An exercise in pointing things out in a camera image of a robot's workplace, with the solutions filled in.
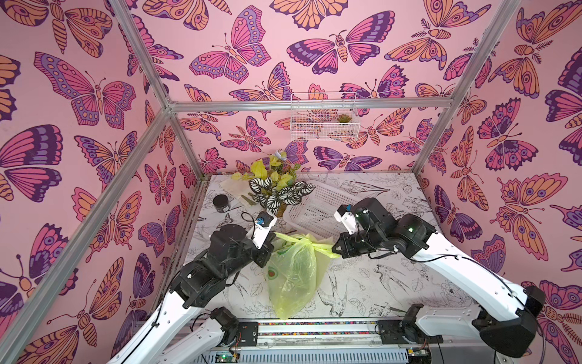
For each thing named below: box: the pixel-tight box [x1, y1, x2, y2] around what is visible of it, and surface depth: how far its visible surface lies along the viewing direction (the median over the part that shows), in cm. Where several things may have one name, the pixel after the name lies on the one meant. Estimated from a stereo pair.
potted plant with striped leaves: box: [231, 150, 317, 219], surface depth 87 cm
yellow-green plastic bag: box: [267, 232, 341, 321], surface depth 69 cm
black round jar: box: [212, 194, 231, 214], surface depth 106 cm
